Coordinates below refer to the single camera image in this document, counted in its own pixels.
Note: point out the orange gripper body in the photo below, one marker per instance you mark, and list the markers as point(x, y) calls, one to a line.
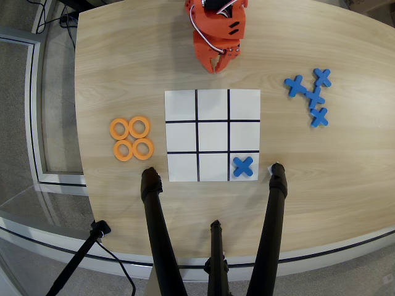
point(206, 49)

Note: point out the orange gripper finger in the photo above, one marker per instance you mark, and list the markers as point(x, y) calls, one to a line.
point(226, 58)
point(209, 64)

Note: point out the white tic-tac-toe grid sheet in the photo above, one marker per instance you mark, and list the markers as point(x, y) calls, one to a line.
point(213, 135)

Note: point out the blue cross piece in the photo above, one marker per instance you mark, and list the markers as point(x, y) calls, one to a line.
point(295, 86)
point(315, 97)
point(243, 166)
point(319, 117)
point(322, 78)

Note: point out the small white tag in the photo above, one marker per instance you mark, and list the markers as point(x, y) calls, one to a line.
point(269, 169)

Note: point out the thick black tripod leg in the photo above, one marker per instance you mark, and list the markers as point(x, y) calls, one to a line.
point(268, 228)
point(159, 228)

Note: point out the thin black tripod leg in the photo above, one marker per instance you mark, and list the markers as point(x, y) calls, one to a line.
point(217, 259)

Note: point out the slim black stand pole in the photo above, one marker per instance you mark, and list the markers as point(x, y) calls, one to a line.
point(78, 259)

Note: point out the grey metal glass frame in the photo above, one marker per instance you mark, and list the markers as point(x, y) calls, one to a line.
point(34, 108)

